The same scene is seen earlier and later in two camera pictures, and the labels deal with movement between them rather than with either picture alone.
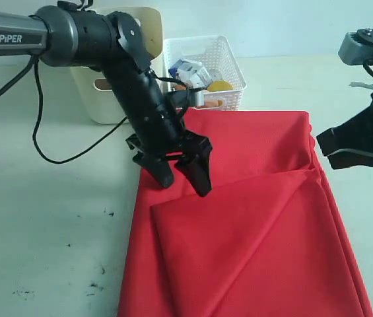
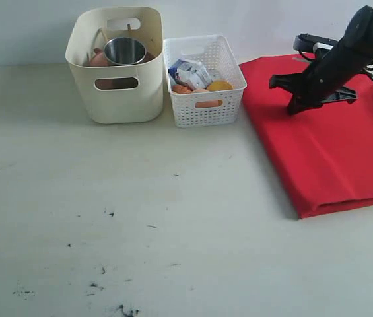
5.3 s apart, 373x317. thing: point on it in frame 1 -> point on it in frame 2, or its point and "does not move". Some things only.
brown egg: x=214 y=103 does not move
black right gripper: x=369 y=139 -> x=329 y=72
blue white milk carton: x=193 y=74 does not move
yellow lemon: x=220 y=85 does not move
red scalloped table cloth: x=266 y=242 -> x=329 y=155
